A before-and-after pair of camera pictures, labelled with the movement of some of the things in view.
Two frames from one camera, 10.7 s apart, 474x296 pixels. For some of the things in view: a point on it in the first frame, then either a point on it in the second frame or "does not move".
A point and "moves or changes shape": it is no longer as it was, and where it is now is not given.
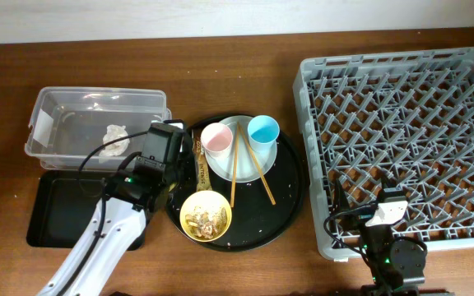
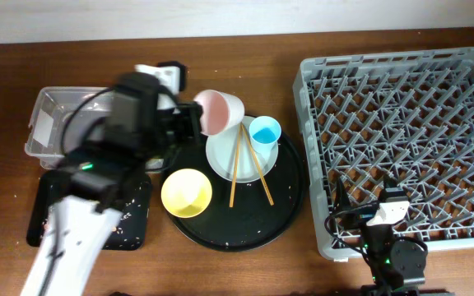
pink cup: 216,139 -> 220,111
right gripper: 358,219 does not move
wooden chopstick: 254,163 does not move
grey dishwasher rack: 429,121 does not move
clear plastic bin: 67,124 does not move
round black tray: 264,210 does not move
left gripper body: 183,173 -> 169,142
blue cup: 263,131 does not move
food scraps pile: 204,225 moves or changes shape
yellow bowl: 206,215 moves or changes shape
